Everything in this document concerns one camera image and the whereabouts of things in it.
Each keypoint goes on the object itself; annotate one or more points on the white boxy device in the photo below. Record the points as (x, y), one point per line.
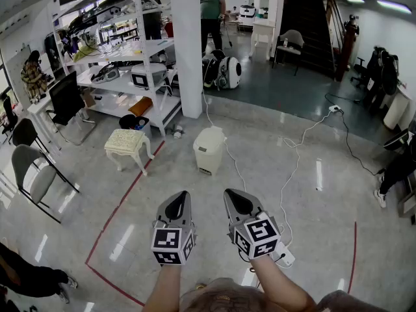
(149, 73)

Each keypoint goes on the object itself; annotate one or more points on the orange cushion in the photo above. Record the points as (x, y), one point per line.
(141, 106)

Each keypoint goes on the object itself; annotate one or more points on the white plastic trash bin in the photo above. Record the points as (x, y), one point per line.
(208, 148)

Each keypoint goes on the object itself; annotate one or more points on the person's left forearm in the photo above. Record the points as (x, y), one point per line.
(165, 288)

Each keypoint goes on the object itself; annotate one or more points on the grey armchair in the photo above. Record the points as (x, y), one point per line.
(292, 39)

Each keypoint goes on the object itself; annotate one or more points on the black chrome-frame chair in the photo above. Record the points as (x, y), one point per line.
(66, 96)

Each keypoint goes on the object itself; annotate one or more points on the dark staircase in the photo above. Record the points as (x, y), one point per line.
(305, 21)

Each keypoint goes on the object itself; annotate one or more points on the white desk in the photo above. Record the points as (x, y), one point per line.
(40, 106)

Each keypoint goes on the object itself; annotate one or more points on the white cabinet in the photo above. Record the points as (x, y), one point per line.
(396, 109)

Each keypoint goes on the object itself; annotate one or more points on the white service robot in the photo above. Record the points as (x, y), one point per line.
(247, 13)

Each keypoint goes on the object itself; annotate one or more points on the black vehicle shell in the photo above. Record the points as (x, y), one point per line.
(97, 10)

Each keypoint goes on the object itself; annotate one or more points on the black padded chair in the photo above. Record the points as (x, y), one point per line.
(24, 132)

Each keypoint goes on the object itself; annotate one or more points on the white round robot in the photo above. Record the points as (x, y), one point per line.
(227, 70)

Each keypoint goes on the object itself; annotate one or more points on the person's right forearm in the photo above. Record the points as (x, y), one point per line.
(279, 284)

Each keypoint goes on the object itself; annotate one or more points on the black office chair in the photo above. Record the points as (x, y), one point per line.
(359, 71)
(9, 112)

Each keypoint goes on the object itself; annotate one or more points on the person's brown shirt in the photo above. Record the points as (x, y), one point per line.
(224, 297)

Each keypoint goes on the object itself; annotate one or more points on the cream ornate stool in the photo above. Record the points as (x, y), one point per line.
(125, 140)

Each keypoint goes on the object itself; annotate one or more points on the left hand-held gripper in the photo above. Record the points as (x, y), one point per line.
(165, 239)

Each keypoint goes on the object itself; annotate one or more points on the person's left yellow shoe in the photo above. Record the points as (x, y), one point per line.
(200, 285)

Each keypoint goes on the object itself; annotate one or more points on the wooden newel post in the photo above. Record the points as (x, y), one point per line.
(347, 44)

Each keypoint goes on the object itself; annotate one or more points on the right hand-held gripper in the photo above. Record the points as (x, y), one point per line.
(260, 231)

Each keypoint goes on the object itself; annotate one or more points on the white metal shelf rack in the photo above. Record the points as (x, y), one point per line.
(123, 83)

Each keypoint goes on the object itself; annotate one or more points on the ceiling light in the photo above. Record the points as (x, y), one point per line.
(393, 6)
(354, 0)

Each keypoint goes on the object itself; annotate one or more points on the yellow-green cloth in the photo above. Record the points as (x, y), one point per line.
(83, 54)

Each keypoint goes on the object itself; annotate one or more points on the wooden shelf unit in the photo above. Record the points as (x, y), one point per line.
(409, 200)

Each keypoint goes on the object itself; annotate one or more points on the white square pillar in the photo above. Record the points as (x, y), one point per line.
(187, 44)

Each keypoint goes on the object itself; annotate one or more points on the white power strip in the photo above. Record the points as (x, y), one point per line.
(334, 108)

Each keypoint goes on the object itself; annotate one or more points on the grey bin with black bag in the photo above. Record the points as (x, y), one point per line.
(130, 122)

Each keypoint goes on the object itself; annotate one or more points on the grey padded chair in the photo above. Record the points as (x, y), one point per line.
(39, 177)

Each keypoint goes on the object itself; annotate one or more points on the white power adapter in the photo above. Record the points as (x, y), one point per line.
(287, 257)

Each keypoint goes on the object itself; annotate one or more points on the white ornate table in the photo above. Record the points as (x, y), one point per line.
(261, 31)

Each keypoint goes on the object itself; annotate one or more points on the red floor tape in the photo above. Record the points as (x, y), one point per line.
(353, 255)

